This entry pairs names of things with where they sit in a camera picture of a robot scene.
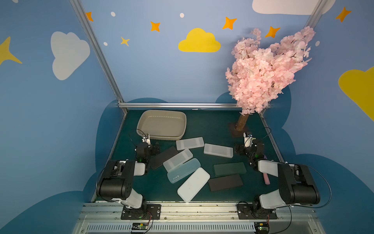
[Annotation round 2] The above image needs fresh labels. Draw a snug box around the left controller board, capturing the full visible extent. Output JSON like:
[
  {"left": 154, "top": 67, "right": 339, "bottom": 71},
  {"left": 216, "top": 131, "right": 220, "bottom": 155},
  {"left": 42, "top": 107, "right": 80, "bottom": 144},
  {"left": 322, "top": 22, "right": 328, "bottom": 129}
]
[{"left": 131, "top": 222, "right": 149, "bottom": 232}]

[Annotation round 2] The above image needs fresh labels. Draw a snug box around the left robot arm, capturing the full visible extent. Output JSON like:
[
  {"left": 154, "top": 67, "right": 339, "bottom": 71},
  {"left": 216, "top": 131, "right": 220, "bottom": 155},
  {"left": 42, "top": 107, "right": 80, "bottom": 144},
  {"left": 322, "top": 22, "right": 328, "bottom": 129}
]
[{"left": 96, "top": 142, "right": 160, "bottom": 211}]

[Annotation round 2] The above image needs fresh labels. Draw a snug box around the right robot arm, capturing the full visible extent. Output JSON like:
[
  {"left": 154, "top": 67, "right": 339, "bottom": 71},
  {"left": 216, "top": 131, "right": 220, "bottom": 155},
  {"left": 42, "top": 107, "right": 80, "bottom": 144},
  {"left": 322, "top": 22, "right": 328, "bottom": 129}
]
[{"left": 234, "top": 139, "right": 320, "bottom": 210}]

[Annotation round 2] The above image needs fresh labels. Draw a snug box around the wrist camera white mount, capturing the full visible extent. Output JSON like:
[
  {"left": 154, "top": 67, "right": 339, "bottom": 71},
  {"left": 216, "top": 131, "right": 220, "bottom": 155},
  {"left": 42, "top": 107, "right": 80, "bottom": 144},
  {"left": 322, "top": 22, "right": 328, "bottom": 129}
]
[
  {"left": 243, "top": 132, "right": 253, "bottom": 148},
  {"left": 142, "top": 134, "right": 151, "bottom": 145}
]

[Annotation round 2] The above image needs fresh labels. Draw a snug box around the beige storage box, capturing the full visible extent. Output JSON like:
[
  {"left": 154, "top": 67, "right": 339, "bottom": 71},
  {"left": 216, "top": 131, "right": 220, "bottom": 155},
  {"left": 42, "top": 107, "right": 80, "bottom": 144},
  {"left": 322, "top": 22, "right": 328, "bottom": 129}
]
[{"left": 136, "top": 110, "right": 187, "bottom": 140}]

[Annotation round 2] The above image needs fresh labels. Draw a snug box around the white pencil case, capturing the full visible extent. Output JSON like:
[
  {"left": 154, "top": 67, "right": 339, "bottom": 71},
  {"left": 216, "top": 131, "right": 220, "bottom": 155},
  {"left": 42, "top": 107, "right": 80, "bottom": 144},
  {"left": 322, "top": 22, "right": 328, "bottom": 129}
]
[{"left": 177, "top": 167, "right": 210, "bottom": 203}]

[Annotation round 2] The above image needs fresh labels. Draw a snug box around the pink purple toy shovel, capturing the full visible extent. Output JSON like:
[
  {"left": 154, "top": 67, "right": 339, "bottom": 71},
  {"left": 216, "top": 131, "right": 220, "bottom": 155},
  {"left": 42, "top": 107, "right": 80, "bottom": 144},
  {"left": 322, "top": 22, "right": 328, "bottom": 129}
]
[{"left": 263, "top": 173, "right": 270, "bottom": 185}]

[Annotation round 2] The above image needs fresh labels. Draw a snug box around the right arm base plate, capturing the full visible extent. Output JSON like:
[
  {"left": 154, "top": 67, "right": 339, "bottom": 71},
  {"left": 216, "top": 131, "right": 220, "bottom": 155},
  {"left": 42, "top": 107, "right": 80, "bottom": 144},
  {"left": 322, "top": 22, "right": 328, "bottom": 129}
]
[{"left": 236, "top": 203, "right": 278, "bottom": 220}]

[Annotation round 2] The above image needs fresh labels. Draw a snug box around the light blue pencil case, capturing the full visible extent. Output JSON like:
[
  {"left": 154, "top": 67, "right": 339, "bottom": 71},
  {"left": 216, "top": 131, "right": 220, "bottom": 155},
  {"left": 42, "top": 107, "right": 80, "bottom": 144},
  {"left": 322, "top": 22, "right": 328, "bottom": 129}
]
[{"left": 167, "top": 158, "right": 201, "bottom": 184}]

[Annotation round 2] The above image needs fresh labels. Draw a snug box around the clear pencil case upper right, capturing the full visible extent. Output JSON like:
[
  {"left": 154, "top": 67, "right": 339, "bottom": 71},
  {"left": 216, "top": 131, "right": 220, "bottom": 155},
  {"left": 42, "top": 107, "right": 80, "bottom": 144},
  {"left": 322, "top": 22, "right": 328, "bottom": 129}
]
[{"left": 204, "top": 143, "right": 234, "bottom": 159}]

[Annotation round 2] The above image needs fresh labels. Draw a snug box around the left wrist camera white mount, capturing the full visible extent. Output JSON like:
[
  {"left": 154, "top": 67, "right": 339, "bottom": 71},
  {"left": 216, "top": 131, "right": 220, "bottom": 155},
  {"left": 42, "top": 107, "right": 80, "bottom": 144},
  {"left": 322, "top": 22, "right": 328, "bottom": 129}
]
[{"left": 142, "top": 134, "right": 151, "bottom": 145}]

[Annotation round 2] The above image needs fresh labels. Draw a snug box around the pink cherry blossom tree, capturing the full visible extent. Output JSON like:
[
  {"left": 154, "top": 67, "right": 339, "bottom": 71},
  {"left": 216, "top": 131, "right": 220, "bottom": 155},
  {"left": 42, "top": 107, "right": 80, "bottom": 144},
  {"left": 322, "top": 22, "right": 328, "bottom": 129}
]
[{"left": 226, "top": 26, "right": 315, "bottom": 136}]

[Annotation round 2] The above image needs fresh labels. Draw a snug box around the controller board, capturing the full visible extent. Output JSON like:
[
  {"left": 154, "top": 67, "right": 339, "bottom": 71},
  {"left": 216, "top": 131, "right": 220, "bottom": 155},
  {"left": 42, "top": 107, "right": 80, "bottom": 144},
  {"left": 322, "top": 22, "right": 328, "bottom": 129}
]
[
  {"left": 254, "top": 222, "right": 269, "bottom": 233},
  {"left": 131, "top": 222, "right": 149, "bottom": 232}
]

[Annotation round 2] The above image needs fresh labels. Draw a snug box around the black pencil case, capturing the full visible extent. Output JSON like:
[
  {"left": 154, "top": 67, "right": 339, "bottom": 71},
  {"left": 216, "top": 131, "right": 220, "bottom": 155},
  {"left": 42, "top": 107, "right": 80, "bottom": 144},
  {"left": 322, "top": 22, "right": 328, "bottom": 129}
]
[{"left": 208, "top": 175, "right": 243, "bottom": 192}]

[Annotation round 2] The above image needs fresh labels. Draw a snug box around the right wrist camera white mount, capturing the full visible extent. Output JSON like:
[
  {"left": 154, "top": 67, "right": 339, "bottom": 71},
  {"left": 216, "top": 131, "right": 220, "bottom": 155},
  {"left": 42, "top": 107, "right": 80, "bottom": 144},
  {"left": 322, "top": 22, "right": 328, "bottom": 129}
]
[{"left": 243, "top": 132, "right": 253, "bottom": 148}]

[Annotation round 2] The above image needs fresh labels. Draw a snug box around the right controller board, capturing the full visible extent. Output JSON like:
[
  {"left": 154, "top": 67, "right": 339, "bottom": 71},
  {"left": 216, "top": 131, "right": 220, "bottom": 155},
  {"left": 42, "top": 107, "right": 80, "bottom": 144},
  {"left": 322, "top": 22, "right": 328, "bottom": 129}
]
[{"left": 254, "top": 222, "right": 269, "bottom": 233}]

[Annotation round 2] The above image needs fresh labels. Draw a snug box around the dark grey pencil case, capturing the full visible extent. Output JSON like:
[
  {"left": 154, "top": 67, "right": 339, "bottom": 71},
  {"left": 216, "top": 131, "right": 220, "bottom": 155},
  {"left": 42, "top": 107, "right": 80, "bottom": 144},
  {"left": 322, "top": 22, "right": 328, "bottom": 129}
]
[{"left": 150, "top": 146, "right": 178, "bottom": 170}]

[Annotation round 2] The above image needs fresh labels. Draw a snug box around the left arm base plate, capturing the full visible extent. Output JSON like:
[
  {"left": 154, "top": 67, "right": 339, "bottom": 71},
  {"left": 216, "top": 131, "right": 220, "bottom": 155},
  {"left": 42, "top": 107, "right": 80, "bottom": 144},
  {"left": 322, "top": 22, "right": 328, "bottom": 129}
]
[{"left": 120, "top": 204, "right": 161, "bottom": 220}]

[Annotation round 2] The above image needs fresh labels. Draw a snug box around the dark green pencil case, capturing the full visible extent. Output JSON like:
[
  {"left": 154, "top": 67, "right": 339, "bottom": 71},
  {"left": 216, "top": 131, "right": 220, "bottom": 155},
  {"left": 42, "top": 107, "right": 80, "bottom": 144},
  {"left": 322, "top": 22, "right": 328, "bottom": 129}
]
[{"left": 213, "top": 162, "right": 247, "bottom": 176}]

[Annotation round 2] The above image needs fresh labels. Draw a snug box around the clear pencil case upper left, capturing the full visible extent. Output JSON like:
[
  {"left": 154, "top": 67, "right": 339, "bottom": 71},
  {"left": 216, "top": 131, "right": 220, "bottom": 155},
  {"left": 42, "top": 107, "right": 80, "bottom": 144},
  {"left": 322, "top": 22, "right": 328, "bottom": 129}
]
[{"left": 176, "top": 137, "right": 205, "bottom": 151}]

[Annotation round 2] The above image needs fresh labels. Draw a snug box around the clear frosted pencil case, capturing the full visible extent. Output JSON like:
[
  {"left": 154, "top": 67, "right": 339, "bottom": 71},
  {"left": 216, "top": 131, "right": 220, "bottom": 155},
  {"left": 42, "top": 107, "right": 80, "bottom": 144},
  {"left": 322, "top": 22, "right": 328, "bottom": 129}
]
[{"left": 163, "top": 149, "right": 193, "bottom": 172}]

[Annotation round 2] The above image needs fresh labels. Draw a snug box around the aluminium front rail frame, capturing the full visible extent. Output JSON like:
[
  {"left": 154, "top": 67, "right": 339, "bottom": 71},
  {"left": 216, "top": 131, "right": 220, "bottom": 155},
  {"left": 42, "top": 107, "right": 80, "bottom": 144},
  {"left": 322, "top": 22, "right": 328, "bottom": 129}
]
[{"left": 73, "top": 201, "right": 325, "bottom": 234}]

